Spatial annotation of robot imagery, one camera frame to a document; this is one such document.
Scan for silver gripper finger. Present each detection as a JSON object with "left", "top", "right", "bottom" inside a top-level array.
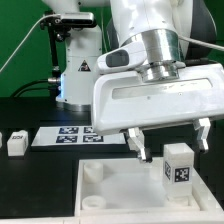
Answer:
[
  {"left": 127, "top": 128, "right": 152, "bottom": 163},
  {"left": 193, "top": 118, "right": 211, "bottom": 153}
]

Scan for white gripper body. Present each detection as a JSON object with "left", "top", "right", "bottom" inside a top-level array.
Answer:
[{"left": 91, "top": 63, "right": 224, "bottom": 135}]

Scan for white square tabletop tray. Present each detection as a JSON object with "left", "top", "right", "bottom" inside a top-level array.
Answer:
[{"left": 75, "top": 157, "right": 208, "bottom": 217}]

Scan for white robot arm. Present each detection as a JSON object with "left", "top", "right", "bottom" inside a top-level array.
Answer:
[{"left": 43, "top": 0, "right": 224, "bottom": 162}]

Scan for white sheet with tags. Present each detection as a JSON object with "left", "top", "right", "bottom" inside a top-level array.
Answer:
[{"left": 32, "top": 126, "right": 125, "bottom": 147}]

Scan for white L-shaped obstacle fixture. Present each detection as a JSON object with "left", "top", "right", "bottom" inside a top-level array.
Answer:
[{"left": 193, "top": 162, "right": 224, "bottom": 215}]

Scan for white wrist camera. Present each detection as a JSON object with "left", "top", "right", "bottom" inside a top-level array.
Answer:
[{"left": 96, "top": 41, "right": 147, "bottom": 75}]

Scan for black base cables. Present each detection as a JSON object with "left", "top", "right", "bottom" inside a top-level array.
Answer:
[{"left": 11, "top": 78, "right": 63, "bottom": 98}]

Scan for black camera on stand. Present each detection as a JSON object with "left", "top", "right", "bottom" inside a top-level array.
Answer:
[{"left": 40, "top": 10, "right": 97, "bottom": 96}]

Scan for white camera cable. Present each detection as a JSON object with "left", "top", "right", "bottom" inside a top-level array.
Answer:
[{"left": 0, "top": 14, "right": 61, "bottom": 75}]

